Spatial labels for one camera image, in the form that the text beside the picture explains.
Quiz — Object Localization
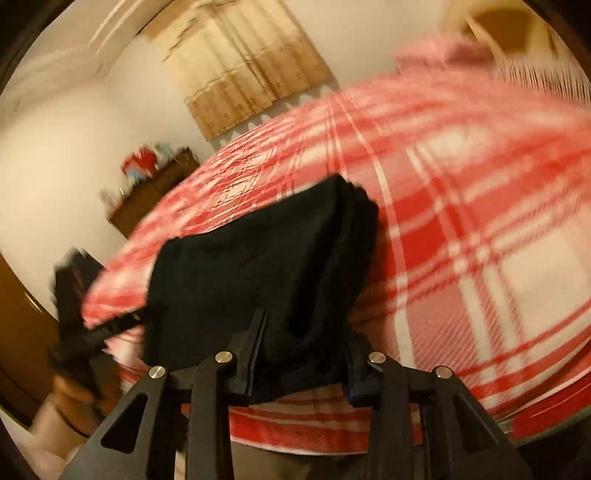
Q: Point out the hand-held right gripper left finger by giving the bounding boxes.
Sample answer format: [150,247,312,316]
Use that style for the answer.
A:
[58,308,269,480]

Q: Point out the striped pillow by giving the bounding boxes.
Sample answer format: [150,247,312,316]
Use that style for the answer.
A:
[489,51,591,112]

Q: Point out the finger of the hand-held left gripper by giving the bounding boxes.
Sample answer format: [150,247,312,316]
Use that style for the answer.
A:
[85,310,143,344]

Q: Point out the black pants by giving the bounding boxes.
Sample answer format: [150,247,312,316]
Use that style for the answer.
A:
[141,173,380,404]

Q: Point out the brown wooden door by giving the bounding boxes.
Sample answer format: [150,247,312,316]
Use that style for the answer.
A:
[0,254,61,409]

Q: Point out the cream bed headboard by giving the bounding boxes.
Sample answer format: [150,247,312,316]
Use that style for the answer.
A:
[443,0,559,58]

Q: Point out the pink pillow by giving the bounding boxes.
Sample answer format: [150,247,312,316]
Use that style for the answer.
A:
[394,34,495,75]

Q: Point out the beige patterned curtain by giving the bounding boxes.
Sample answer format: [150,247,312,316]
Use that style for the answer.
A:
[143,0,333,141]

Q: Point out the red plaid bed blanket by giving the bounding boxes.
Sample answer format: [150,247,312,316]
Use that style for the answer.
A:
[83,44,591,457]

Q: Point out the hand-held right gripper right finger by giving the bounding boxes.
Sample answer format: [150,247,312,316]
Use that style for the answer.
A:
[342,333,534,480]

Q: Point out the dark wooden cabinet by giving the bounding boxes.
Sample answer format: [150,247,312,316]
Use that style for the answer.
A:
[108,148,201,238]

